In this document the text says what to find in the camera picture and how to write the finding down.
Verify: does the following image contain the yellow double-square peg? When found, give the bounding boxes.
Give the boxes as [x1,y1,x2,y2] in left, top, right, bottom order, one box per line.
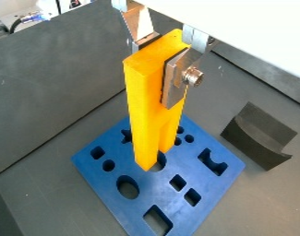
[123,29,187,171]

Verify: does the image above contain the white and blue equipment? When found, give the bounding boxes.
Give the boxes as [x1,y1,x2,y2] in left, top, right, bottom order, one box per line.
[0,0,95,39]

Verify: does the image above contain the grey foam wall panel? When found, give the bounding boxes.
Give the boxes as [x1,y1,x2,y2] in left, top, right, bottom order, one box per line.
[0,0,129,172]

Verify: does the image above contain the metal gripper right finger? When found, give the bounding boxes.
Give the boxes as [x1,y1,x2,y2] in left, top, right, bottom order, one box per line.
[162,25,219,109]

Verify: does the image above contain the dark grey foam block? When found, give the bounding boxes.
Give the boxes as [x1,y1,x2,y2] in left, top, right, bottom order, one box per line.
[222,102,298,171]

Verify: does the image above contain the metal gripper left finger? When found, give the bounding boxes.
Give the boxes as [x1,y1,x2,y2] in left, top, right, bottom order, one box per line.
[112,0,162,53]

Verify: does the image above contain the blue shape-sorting board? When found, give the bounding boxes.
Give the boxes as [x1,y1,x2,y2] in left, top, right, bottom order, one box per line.
[72,116,246,236]

